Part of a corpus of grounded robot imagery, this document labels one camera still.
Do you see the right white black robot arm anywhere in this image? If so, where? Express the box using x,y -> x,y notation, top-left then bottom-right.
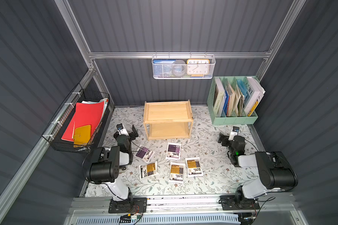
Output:
218,133 -> 298,205

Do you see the yellow white alarm clock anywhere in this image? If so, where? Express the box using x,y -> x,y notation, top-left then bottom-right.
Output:
186,59 -> 210,76

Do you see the blue box in basket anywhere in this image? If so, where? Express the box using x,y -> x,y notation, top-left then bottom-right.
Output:
152,59 -> 176,79

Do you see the purple coffee bag left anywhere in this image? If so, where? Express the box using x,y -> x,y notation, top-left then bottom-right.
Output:
135,145 -> 155,163

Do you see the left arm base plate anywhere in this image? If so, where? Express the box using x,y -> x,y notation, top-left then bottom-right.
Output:
108,197 -> 147,214

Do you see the white wire wall basket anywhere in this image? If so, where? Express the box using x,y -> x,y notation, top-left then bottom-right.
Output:
152,53 -> 216,80

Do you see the yellow notebook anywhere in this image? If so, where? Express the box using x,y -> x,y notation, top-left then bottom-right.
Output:
73,125 -> 92,148

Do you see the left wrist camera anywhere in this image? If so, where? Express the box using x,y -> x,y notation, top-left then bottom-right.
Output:
116,123 -> 129,136

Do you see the black wire side basket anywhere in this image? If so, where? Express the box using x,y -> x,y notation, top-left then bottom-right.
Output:
42,84 -> 111,153

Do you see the light wooden two-tier shelf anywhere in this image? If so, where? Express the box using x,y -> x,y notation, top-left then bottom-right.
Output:
143,100 -> 194,140

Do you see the purple coffee bag centre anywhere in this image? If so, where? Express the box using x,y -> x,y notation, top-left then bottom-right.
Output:
166,143 -> 181,160

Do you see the white perforated cable tray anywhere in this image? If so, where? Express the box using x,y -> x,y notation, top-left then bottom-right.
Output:
73,213 -> 241,225

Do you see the purple coffee bag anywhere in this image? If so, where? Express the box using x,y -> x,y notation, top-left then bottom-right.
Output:
166,143 -> 181,160
135,145 -> 155,163

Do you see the white green book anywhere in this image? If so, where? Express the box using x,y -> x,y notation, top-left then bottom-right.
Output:
213,78 -> 225,117

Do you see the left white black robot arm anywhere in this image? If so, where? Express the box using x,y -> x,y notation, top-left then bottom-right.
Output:
84,123 -> 139,204

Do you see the green file organizer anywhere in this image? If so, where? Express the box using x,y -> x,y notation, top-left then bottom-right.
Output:
207,76 -> 258,125

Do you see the white book with letters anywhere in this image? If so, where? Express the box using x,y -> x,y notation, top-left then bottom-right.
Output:
244,77 -> 265,116

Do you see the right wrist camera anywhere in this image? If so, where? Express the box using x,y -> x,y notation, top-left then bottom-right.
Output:
228,126 -> 239,141

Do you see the grey tape roll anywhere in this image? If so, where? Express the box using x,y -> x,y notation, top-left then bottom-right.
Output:
172,60 -> 187,77

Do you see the red folder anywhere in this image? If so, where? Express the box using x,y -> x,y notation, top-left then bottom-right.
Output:
61,98 -> 109,142

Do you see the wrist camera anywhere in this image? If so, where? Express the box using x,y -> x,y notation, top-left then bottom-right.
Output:
116,123 -> 129,136
228,126 -> 239,141

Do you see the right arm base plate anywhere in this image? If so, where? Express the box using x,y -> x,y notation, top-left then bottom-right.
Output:
218,195 -> 260,211

